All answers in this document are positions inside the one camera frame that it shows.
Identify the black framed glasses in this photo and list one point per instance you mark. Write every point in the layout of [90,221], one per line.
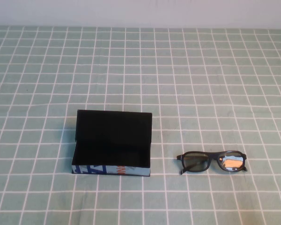
[212,159]

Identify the black printed glasses case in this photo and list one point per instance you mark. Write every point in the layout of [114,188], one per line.
[112,131]

